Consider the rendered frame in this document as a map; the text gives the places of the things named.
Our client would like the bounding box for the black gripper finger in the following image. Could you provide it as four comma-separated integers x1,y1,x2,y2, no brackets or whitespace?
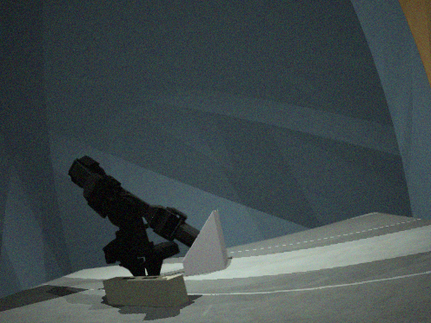
119,258,146,277
140,260,163,276

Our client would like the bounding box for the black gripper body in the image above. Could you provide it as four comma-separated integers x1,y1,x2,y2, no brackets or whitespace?
116,220,180,264

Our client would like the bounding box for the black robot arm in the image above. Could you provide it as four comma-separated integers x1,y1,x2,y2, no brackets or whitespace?
68,155,200,262

